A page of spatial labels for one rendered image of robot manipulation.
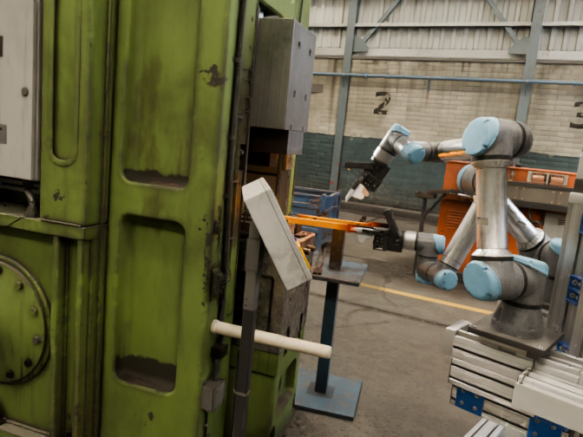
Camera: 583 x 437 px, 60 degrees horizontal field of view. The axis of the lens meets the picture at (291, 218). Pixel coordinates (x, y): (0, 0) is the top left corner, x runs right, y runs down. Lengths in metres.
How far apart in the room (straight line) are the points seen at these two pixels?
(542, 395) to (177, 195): 1.28
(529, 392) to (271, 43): 1.42
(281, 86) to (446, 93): 7.89
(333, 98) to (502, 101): 3.13
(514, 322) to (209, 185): 1.06
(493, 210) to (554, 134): 7.99
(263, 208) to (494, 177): 0.68
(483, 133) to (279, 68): 0.80
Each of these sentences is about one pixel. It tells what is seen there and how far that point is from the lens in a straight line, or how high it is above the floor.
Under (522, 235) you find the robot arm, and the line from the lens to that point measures 2.17.
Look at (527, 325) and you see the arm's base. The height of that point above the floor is 0.85.
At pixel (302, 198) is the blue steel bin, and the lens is 5.94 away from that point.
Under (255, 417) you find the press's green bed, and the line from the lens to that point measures 2.27.
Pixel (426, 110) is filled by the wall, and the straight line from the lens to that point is 9.73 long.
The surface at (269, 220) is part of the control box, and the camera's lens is 1.35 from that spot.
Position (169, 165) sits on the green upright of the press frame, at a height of 1.20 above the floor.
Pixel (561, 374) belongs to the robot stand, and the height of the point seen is 0.75.
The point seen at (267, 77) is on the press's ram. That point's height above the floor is 1.55.
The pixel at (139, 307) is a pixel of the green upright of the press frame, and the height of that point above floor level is 0.64.
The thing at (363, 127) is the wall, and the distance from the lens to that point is 10.00.
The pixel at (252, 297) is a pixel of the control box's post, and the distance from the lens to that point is 1.56.
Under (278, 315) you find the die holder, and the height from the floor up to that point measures 0.63.
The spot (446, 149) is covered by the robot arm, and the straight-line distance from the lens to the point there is 1.90.
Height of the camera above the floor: 1.34
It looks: 9 degrees down
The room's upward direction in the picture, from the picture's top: 6 degrees clockwise
